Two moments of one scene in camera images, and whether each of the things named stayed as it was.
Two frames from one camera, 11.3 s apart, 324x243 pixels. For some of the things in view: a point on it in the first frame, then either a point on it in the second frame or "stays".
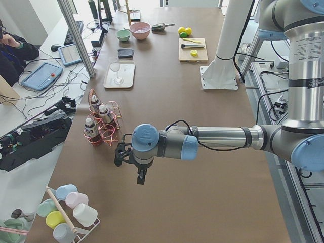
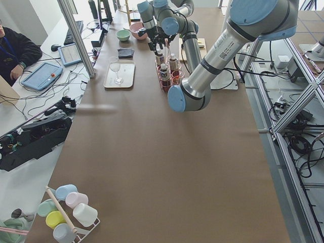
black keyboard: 69,39 stays
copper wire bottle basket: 103,120 to 169,72
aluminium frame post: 64,5 stays
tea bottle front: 90,128 to 160,58
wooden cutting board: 192,50 stays
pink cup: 73,199 stays
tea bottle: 105,114 to 164,77
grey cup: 63,233 stays
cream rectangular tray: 120,74 stays
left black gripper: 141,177 to 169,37
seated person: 14,53 stays
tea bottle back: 95,104 to 173,65
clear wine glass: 115,66 stays
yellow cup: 54,218 stays
